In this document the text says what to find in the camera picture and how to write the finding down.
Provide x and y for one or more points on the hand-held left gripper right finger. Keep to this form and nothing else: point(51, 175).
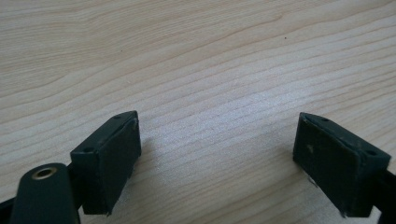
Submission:
point(336, 161)

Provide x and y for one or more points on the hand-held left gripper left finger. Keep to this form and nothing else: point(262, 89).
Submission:
point(104, 161)

